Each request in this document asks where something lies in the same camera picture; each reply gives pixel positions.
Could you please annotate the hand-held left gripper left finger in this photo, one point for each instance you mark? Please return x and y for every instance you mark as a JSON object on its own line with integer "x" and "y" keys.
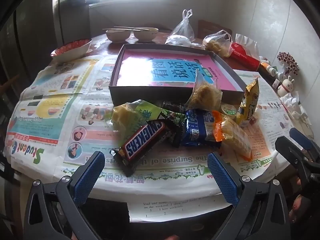
{"x": 87, "y": 177}

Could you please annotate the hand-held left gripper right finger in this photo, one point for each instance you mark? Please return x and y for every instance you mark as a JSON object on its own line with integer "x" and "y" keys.
{"x": 222, "y": 177}

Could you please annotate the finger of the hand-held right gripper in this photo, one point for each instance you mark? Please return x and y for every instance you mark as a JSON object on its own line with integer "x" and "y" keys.
{"x": 292, "y": 152}
{"x": 302, "y": 140}

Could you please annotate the orange-ended clear biscuit packet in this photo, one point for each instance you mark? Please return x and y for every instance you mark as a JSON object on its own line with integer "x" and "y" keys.
{"x": 232, "y": 135}

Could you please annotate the blue snack packet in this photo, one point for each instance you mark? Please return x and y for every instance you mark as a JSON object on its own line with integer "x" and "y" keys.
{"x": 197, "y": 127}

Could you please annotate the brown chocolate bar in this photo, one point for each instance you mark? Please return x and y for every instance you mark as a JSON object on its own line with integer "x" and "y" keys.
{"x": 140, "y": 145}

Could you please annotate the yellow snack packet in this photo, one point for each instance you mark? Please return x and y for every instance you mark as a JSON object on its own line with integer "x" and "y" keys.
{"x": 250, "y": 97}

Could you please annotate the green packet with yellow pastry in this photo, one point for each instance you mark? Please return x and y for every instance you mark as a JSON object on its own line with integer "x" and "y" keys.
{"x": 125, "y": 113}

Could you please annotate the clear packet of shredded snack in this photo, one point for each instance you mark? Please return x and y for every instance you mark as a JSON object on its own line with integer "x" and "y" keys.
{"x": 205, "y": 95}

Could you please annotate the dark red snack packet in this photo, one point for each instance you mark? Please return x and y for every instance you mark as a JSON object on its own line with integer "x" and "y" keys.
{"x": 172, "y": 106}

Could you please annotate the dark cardboard box tray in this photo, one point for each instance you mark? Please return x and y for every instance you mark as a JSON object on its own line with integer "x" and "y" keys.
{"x": 130, "y": 93}

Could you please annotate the person's right hand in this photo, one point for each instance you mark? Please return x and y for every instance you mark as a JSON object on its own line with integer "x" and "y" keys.
{"x": 300, "y": 208}

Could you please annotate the white crumpled tissue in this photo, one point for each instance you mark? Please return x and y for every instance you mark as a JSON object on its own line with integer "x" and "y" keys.
{"x": 295, "y": 105}

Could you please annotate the paper sheet with green heading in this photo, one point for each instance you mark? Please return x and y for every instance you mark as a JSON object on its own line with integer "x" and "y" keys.
{"x": 272, "y": 110}

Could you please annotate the white rabbit figurine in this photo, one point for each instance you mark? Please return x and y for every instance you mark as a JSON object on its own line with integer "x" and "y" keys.
{"x": 287, "y": 87}

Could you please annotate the white printed worksheet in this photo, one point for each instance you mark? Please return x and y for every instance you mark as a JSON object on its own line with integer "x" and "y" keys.
{"x": 175, "y": 208}

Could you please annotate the small green-lid jelly cup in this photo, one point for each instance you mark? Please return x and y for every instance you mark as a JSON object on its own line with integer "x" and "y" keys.
{"x": 228, "y": 110}

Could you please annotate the small white bottle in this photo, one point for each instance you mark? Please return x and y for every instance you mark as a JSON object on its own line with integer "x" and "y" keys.
{"x": 270, "y": 69}
{"x": 278, "y": 76}

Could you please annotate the brown bottle with orange cap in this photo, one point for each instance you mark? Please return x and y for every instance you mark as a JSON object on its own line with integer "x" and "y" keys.
{"x": 267, "y": 76}

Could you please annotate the dried flower decoration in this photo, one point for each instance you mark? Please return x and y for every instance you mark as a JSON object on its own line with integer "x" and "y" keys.
{"x": 288, "y": 62}

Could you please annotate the colourful newspaper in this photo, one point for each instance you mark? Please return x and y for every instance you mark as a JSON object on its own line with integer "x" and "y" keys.
{"x": 50, "y": 105}

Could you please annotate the red tissue pack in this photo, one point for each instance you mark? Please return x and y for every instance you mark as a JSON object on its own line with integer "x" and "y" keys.
{"x": 242, "y": 55}

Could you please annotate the wooden chair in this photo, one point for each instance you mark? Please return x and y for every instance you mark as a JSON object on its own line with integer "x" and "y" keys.
{"x": 207, "y": 27}
{"x": 10, "y": 82}

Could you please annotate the pink and blue book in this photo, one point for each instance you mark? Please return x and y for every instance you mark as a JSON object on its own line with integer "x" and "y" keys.
{"x": 140, "y": 65}

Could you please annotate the plastic bag of yellow pastries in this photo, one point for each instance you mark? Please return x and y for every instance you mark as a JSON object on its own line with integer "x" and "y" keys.
{"x": 217, "y": 45}

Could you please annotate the red patterned bowl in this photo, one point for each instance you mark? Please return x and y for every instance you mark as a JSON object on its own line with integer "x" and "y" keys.
{"x": 72, "y": 50}

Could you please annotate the dark refrigerator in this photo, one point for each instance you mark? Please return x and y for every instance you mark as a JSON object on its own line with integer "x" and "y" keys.
{"x": 37, "y": 42}

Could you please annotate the white bowl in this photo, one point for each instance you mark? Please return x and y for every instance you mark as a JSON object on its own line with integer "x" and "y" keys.
{"x": 117, "y": 36}
{"x": 146, "y": 35}

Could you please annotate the tall clear plastic bag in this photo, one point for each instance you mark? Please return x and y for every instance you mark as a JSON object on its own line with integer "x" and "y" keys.
{"x": 185, "y": 28}

